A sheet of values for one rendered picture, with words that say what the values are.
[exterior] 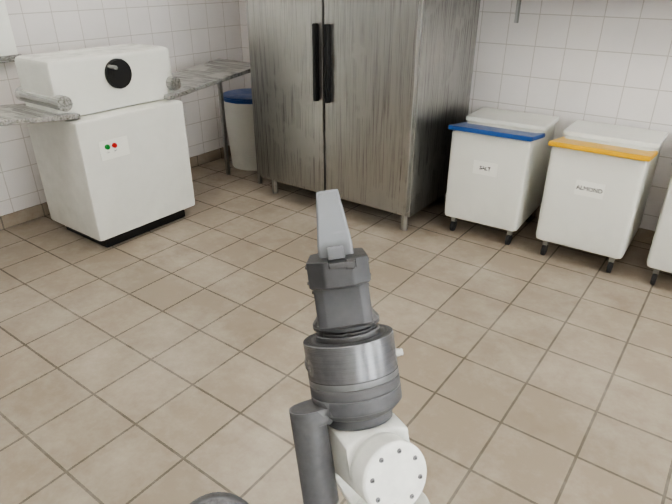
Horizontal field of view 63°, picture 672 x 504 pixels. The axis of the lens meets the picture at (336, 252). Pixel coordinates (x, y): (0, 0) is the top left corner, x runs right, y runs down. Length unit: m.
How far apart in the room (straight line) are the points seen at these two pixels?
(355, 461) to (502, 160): 3.23
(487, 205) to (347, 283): 3.33
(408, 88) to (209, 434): 2.30
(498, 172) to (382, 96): 0.88
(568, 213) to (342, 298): 3.18
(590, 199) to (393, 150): 1.23
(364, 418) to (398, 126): 3.19
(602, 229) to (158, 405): 2.62
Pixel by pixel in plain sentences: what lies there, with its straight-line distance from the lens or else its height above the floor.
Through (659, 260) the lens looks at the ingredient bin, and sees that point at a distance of 3.62.
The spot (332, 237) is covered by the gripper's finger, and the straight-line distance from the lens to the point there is 0.50.
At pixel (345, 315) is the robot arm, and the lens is 0.49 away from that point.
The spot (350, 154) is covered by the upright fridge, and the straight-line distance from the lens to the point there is 3.89.
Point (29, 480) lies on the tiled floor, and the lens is 2.44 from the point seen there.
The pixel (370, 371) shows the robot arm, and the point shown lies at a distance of 0.51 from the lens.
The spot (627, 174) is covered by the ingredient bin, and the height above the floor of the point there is 0.65.
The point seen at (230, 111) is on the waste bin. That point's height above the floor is 0.54.
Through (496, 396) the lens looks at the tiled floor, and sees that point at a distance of 2.57.
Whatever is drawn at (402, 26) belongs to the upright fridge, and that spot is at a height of 1.36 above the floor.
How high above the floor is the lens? 1.65
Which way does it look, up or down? 27 degrees down
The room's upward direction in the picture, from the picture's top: straight up
